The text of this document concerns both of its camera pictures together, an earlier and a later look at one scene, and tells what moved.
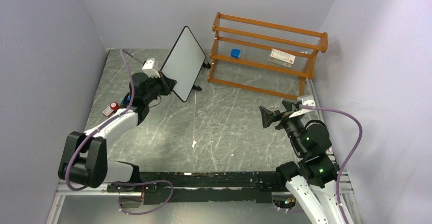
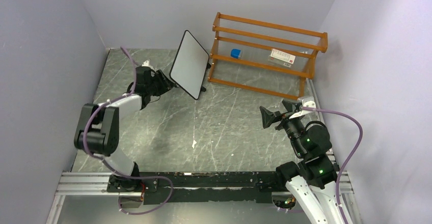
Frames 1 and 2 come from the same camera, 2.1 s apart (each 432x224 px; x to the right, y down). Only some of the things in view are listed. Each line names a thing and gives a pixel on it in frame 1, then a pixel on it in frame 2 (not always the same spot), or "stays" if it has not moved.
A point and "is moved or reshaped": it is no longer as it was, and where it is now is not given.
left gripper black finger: x=170 y=84 stays
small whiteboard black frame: x=184 y=63 is moved or reshaped
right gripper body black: x=293 y=127 stays
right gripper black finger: x=269 y=116 stays
